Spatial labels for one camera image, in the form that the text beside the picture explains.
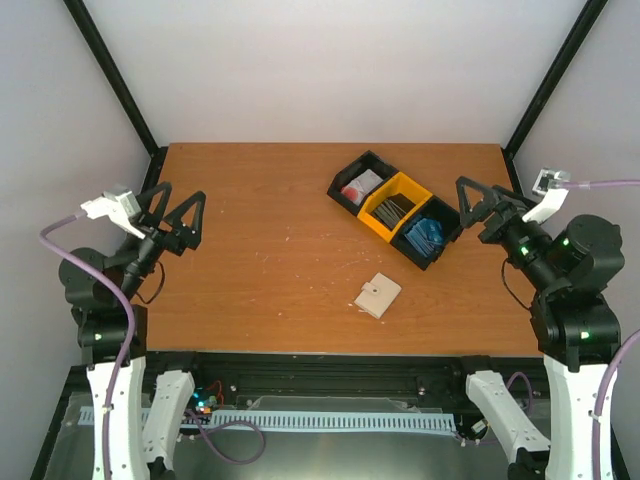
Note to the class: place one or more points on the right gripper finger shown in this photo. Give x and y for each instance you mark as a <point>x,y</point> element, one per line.
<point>472,213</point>
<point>521,203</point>

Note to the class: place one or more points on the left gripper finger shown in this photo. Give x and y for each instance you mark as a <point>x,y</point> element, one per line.
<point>187,217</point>
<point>153,203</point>

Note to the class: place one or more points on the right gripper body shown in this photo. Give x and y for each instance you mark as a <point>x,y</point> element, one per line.
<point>496,231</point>

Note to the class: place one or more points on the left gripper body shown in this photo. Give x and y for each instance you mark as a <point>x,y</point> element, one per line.
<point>171,239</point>

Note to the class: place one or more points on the beige card holder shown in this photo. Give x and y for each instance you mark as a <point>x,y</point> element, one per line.
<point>377,295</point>

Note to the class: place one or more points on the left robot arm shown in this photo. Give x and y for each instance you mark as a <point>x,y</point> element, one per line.
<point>102,292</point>

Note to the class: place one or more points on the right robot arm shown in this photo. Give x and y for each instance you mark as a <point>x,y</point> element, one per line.
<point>577,332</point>

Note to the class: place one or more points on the black bin with blue cards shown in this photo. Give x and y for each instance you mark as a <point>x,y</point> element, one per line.
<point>436,209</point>

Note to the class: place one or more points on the blue cards stack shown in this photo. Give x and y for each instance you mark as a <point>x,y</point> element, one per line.
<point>425,235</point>

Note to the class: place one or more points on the dark grey cards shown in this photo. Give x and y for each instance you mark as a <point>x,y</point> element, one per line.
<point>392,210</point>

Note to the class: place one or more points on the red white cards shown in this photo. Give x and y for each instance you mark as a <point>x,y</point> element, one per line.
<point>359,187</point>

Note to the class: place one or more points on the yellow bin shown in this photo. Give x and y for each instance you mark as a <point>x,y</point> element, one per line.
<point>399,183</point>

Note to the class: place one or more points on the small electronics board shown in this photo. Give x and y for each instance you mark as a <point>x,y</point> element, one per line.
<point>204,402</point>

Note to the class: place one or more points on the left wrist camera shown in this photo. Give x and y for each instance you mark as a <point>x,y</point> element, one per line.
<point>120,206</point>

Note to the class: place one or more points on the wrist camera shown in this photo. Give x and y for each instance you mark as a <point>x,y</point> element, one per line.
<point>549,187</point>
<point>120,206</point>

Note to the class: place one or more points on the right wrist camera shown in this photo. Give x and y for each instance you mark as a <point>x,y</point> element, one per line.
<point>549,187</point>

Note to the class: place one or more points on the black aluminium rail base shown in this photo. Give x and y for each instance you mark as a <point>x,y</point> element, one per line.
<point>423,381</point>

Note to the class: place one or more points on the right black frame post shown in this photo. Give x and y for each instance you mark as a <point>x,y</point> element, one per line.
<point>578,33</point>

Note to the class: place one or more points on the black frame post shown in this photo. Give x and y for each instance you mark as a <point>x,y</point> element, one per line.
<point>100,51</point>
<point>578,33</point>

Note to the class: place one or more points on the left black frame post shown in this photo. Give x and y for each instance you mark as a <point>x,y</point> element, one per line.
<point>100,51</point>

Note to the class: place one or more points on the light blue cable duct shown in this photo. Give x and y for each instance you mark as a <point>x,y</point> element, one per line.
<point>333,422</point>

